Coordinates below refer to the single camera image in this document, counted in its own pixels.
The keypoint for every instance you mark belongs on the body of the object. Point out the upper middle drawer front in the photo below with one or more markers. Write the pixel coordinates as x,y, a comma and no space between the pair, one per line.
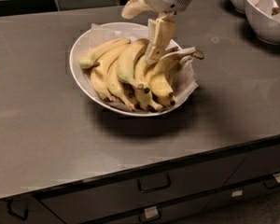
79,205

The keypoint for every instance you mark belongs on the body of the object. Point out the right front yellow banana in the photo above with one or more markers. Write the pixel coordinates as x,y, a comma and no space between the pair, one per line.
158,82

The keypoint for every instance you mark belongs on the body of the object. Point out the black drawer handle middle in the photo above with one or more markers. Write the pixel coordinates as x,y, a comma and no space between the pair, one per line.
153,183

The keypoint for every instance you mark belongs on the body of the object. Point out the far right back banana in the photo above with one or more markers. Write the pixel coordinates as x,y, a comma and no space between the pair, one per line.
173,72

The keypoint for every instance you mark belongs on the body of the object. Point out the black drawer handle left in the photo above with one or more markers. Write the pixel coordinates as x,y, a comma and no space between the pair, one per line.
17,210

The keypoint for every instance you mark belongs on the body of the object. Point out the white oval bowl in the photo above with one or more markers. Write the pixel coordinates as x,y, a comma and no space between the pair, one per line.
84,44

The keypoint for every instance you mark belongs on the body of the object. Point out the white label sticker drawer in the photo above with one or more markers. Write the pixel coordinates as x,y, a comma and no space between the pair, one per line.
237,193

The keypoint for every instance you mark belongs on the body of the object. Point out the top left yellow banana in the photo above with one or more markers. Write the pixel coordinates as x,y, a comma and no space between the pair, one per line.
89,59

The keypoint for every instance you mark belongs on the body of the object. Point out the lower drawer handle with label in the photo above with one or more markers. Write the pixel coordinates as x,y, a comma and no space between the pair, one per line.
149,214

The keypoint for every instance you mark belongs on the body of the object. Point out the greenish stem banana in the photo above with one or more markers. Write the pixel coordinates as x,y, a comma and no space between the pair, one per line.
143,93

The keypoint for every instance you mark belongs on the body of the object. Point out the black drawer handle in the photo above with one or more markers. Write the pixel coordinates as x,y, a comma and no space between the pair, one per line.
17,210
153,183

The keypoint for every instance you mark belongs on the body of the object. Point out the right drawer handle with label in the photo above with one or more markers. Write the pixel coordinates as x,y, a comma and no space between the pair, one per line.
272,183

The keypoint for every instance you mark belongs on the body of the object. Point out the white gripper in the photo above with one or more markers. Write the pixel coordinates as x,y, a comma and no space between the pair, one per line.
161,31

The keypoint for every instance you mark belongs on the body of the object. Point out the drawer handle with label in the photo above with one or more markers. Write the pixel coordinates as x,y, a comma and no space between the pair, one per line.
149,214
272,183

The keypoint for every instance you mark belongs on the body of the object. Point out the white bowl right front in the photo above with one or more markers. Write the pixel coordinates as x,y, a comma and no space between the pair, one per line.
264,18

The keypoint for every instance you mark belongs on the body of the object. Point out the yellow banana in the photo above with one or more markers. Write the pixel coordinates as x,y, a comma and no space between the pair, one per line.
116,87
98,74
89,59
158,82

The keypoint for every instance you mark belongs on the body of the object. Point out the lower left yellow banana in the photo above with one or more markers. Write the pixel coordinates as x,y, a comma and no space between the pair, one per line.
116,87

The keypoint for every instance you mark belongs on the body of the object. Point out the central yellow-green banana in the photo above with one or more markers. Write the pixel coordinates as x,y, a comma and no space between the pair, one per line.
127,60

